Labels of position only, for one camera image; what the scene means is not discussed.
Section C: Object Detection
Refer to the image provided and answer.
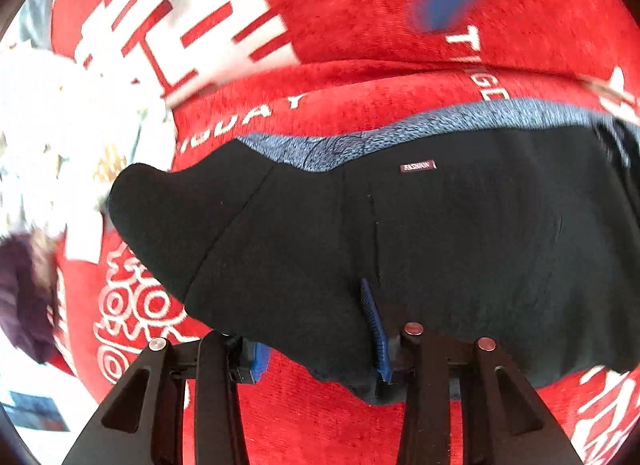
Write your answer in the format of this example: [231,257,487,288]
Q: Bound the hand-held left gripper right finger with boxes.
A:
[359,279,585,465]

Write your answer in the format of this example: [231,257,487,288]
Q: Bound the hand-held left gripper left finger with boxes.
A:
[62,332,272,465]

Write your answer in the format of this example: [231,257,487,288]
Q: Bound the black pants with floral stripes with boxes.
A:
[107,100,640,407]

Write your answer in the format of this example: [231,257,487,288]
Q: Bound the red printed blanket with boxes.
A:
[50,0,640,465]

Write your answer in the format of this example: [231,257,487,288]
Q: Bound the dark blue floor mat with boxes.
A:
[9,390,70,434]

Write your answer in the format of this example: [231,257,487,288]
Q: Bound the dark purple cloth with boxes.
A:
[0,232,60,365]

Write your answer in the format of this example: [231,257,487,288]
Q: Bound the white printed garment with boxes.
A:
[0,42,177,262]

